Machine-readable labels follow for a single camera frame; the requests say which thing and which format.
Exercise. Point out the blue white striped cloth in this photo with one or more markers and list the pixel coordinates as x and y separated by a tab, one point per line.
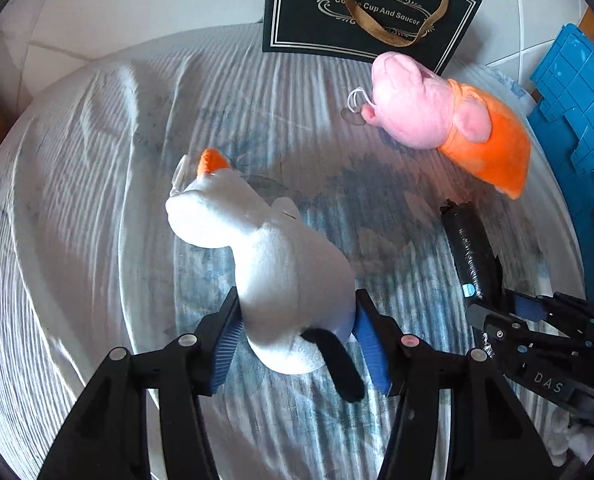
102	210

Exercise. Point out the blue plastic crate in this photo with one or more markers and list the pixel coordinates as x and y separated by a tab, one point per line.
577	110

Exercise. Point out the pink pig plush orange dress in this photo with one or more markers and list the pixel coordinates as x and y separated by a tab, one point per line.
412	105

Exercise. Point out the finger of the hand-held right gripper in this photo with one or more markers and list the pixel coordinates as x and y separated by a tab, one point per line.
529	306
507	337

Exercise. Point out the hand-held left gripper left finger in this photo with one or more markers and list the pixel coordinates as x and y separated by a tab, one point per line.
224	355

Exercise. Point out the white goose plush toy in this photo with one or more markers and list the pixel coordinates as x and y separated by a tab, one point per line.
287	280

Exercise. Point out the person's right hand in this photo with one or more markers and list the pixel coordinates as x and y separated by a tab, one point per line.
577	435

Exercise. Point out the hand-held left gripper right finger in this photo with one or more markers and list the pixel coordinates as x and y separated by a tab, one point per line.
372	350

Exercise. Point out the black trash bag roll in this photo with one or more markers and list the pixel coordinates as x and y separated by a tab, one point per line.
469	250

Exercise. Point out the dark green gift bag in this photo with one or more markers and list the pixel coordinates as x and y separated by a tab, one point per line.
302	25

